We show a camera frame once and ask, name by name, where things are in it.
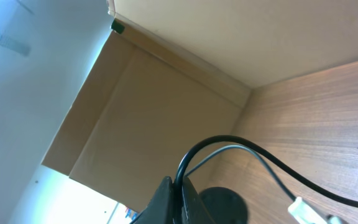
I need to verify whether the thick black USB cable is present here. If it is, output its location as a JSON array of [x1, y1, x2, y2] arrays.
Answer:
[[183, 144, 344, 224]]

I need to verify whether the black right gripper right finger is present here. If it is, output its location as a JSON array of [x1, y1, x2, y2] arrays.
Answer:
[[180, 178, 215, 224]]

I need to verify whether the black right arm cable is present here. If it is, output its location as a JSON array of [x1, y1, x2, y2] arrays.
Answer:
[[173, 134, 358, 212]]

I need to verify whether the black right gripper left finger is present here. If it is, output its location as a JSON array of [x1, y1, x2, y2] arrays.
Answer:
[[131, 176, 173, 224]]

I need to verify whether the brown cardboard box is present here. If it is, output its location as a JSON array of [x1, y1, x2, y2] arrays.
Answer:
[[42, 0, 358, 210]]

